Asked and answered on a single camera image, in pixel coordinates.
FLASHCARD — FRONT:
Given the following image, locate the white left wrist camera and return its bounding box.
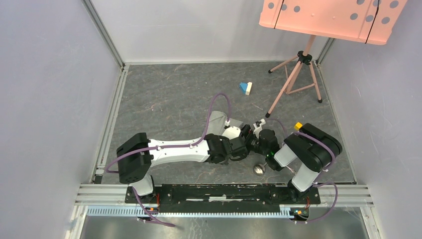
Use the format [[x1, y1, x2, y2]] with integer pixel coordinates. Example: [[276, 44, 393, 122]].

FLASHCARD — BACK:
[[222, 126, 241, 139]]

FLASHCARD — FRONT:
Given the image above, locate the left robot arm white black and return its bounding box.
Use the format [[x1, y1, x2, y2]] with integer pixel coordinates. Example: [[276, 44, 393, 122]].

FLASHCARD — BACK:
[[116, 132, 248, 203]]

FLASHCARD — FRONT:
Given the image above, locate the silver spoon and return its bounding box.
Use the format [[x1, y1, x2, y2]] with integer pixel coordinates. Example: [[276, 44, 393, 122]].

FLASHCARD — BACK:
[[253, 163, 266, 176]]

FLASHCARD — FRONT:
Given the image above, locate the grey cloth napkin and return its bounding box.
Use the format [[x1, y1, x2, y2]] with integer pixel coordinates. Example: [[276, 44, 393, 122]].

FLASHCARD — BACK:
[[206, 111, 244, 135]]

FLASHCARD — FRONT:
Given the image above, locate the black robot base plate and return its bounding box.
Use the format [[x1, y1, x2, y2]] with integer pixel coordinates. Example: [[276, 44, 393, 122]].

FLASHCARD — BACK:
[[125, 184, 321, 213]]

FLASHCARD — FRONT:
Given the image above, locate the silver fork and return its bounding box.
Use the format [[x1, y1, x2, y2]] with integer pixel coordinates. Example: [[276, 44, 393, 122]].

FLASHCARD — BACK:
[[286, 166, 296, 175]]

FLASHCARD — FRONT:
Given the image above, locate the yellow cube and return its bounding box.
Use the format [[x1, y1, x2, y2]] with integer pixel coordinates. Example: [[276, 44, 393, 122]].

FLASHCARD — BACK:
[[294, 122, 303, 131]]

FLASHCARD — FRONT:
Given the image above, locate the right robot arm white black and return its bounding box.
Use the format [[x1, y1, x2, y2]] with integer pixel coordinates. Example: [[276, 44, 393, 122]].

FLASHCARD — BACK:
[[246, 122, 342, 203]]

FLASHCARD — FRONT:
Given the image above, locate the pink music stand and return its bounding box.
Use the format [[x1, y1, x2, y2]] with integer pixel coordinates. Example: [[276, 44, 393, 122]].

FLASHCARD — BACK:
[[259, 0, 407, 118]]

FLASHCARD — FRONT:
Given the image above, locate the blue and white block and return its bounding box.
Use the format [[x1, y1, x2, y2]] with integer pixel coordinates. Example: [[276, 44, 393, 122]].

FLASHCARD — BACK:
[[239, 82, 253, 96]]

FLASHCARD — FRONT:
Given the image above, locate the white slotted cable duct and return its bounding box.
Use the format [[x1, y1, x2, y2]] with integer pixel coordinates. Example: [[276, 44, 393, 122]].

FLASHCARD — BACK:
[[86, 206, 294, 219]]

